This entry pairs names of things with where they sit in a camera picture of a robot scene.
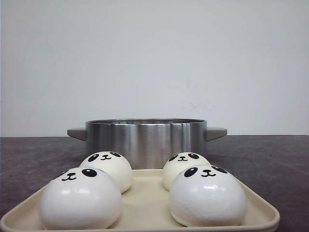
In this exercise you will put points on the panda bun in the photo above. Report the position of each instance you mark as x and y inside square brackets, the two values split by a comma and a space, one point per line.
[114, 164]
[207, 195]
[178, 163]
[80, 198]

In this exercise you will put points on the stainless steel steamer pot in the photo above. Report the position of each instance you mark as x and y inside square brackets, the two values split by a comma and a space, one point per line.
[147, 143]

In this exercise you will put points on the beige plastic tray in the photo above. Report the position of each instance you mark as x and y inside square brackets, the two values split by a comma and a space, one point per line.
[146, 209]

